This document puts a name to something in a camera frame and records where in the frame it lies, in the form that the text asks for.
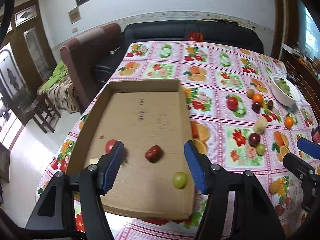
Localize orange tangerine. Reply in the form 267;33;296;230
284;115;294;129
252;93;264;105

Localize red tomato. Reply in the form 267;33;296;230
105;139;116;154
227;96;238;111

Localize green grape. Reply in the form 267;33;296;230
172;172;188;189
255;144;266;156

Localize red jujube date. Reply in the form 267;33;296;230
145;145;163;163

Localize dark red plum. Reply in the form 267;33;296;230
252;102;261;114

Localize brown kiwi longan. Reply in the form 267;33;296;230
247;89;255;99

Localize pale cake cube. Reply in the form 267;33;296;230
88;158;99;165

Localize red bottle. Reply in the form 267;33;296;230
311;126;320;144

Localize yellow-brown fruit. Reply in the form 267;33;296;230
268;180;281;195

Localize white bowl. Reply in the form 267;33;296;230
270;73;301;107

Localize fruit pattern tablecloth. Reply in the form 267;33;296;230
35;40;320;240

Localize green vegetable leaves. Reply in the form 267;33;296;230
274;78;293;98

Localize cardboard tray box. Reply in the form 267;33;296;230
66;79;195;220

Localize wooden stool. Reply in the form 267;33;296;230
26;94;61;133

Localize patterned seat cover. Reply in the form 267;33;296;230
45;74;80;113

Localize green blanket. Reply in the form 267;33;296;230
37;61;68;95

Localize brown armchair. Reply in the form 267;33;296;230
60;23;121;113

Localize wooden glass door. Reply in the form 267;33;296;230
1;0;56;125

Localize black leather sofa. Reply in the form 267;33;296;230
91;19;264;88

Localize red bag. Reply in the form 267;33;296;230
188;32;204;42

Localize small wall plaque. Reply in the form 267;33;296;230
68;7;81;24

